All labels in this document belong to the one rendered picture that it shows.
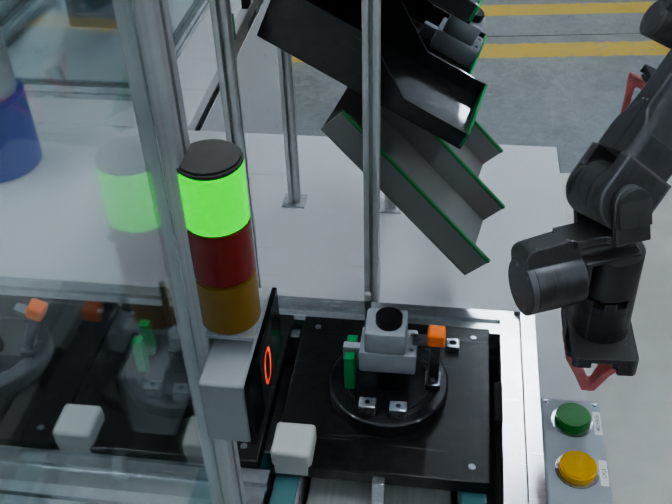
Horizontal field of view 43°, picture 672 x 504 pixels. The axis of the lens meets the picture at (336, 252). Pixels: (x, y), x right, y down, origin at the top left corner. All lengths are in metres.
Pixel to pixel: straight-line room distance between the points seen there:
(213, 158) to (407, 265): 0.80
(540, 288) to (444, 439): 0.25
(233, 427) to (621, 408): 0.63
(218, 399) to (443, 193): 0.61
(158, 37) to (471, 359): 0.65
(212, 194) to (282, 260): 0.79
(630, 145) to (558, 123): 2.68
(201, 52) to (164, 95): 1.49
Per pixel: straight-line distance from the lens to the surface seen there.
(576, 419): 1.04
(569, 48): 4.11
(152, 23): 0.57
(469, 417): 1.02
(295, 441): 0.97
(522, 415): 1.06
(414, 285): 1.35
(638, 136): 0.84
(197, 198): 0.62
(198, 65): 2.02
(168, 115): 0.60
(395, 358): 0.97
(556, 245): 0.83
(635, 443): 1.18
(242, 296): 0.68
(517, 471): 1.00
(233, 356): 0.71
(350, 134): 1.09
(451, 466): 0.98
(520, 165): 1.64
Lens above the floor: 1.75
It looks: 39 degrees down
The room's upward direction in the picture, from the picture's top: 2 degrees counter-clockwise
